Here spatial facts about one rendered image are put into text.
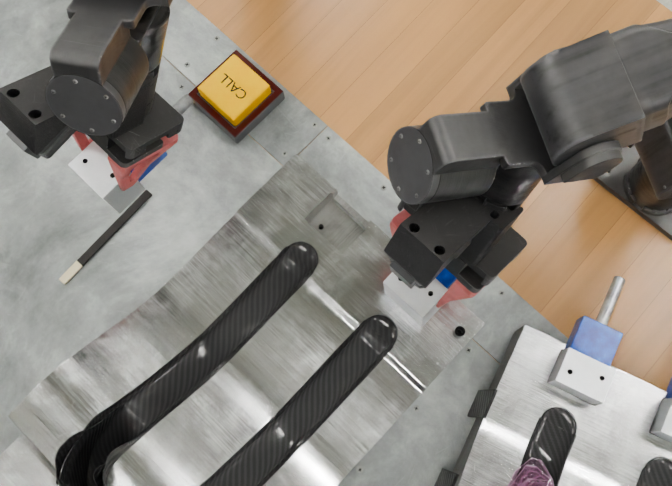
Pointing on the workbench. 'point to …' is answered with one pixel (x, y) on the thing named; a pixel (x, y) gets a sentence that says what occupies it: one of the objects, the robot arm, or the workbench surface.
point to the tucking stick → (105, 237)
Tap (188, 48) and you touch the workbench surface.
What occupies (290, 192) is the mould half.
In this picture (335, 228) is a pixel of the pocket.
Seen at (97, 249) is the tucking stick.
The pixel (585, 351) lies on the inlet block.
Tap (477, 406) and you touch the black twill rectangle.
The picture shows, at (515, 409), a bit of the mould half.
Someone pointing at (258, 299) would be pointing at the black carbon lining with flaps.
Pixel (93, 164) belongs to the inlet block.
